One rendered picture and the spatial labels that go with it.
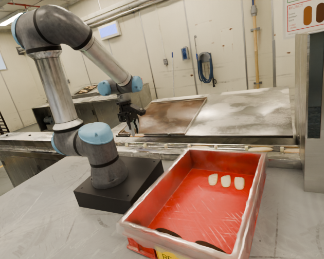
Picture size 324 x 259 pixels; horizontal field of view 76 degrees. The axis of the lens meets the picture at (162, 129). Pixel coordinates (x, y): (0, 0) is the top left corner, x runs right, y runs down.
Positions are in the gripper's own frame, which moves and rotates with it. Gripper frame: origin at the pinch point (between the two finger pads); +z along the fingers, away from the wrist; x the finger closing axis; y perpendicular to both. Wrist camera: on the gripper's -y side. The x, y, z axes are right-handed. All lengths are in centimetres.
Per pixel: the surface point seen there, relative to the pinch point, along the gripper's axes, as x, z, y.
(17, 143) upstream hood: 9, 5, 121
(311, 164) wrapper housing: 22, 2, -82
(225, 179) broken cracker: 22, 11, -55
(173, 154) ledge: 9.0, 8.2, -27.0
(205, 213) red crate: 40, 12, -52
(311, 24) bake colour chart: -77, -39, -91
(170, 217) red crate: 45, 12, -42
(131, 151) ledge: 8.4, 7.6, -0.1
